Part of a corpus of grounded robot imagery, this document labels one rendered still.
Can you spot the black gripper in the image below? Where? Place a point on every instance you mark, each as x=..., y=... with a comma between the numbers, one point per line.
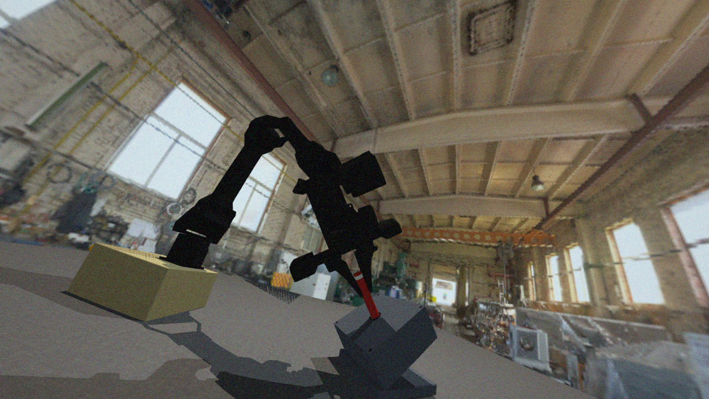
x=306, y=265

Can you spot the blue-grey sloped panel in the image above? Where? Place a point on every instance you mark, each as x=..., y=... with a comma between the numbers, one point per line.
x=380, y=351

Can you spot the red cylinder with grey band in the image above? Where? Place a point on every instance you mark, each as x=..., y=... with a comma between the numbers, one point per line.
x=366, y=294

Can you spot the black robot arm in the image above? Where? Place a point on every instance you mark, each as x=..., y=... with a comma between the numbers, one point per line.
x=212, y=215

